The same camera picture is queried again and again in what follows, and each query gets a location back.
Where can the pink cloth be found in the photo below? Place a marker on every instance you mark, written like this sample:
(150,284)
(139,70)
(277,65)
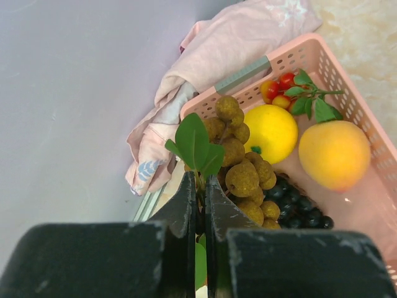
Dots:
(213,50)

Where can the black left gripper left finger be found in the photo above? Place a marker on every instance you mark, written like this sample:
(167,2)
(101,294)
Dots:
(178,221)

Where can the yellow lemon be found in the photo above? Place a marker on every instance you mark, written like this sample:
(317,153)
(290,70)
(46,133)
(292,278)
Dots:
(273,132)

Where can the orange peach fruit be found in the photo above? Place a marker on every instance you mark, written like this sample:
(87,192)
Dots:
(335,154)

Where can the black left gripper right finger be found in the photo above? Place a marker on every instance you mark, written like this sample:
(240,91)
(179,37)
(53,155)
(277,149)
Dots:
(234,244)

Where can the brown longan bunch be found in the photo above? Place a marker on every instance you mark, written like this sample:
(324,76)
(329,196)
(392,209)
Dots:
(242,177)

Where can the dark grape bunch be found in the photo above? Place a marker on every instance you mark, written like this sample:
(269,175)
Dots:
(292,208)

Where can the pink plastic basket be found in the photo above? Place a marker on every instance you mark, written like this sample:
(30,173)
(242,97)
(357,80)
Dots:
(369,206)

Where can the red cherry sprig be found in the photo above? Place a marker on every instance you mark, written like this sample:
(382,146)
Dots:
(299,95)

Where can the aluminium frame rail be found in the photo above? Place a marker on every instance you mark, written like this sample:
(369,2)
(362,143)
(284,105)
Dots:
(151,203)

